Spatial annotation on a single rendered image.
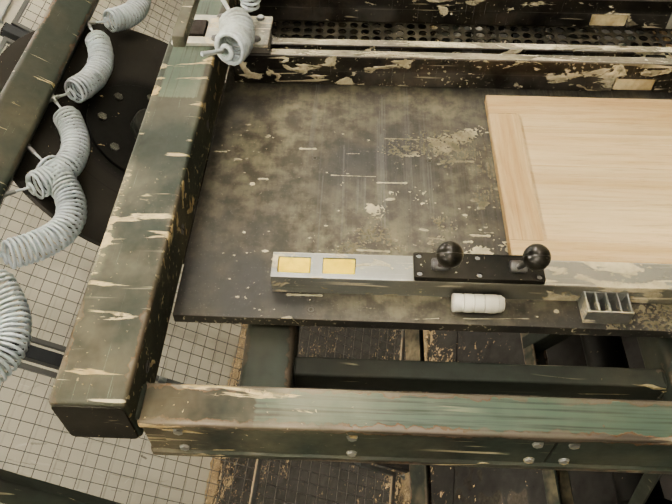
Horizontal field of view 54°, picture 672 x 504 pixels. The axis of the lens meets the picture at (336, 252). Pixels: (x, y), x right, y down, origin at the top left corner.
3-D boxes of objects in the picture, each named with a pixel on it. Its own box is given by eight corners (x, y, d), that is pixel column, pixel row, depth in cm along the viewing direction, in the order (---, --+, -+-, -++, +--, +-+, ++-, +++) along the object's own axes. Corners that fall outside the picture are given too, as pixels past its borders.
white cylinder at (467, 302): (451, 315, 103) (502, 317, 102) (453, 305, 100) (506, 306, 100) (449, 300, 105) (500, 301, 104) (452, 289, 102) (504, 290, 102)
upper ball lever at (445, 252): (450, 278, 103) (465, 266, 90) (426, 277, 103) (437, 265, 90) (450, 254, 104) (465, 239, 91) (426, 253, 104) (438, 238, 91)
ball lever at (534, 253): (528, 280, 103) (555, 269, 90) (503, 280, 103) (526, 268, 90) (528, 256, 104) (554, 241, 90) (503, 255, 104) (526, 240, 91)
